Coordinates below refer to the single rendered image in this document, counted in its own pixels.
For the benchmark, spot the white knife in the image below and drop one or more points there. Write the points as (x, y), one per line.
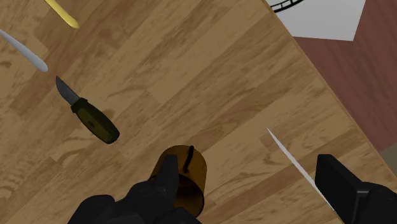
(294, 163)

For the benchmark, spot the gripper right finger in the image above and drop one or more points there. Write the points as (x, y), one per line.
(366, 201)

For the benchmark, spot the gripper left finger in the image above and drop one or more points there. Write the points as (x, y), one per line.
(145, 201)

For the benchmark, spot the brown cylindrical candle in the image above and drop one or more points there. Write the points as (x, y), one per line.
(196, 173)

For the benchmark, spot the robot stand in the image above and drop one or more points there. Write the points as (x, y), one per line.
(325, 20)

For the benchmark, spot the wooden table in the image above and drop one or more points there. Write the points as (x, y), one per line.
(201, 77)

